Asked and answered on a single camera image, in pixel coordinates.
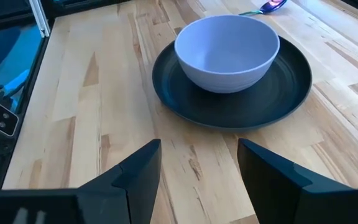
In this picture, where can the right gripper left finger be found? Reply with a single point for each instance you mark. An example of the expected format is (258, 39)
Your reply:
(135, 186)

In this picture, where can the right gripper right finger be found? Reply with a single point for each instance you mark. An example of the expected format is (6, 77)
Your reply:
(284, 199)

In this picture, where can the black plate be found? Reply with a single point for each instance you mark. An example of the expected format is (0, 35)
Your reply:
(228, 109)

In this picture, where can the lavender bowl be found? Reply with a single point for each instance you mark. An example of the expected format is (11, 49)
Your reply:
(225, 49)

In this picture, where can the iridescent purple teal spoon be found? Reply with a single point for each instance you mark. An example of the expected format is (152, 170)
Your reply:
(272, 4)

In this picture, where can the table-level camera box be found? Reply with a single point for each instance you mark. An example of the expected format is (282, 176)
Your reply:
(3, 119)

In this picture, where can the white aluminium bracket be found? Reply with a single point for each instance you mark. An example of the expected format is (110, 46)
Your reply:
(40, 18)

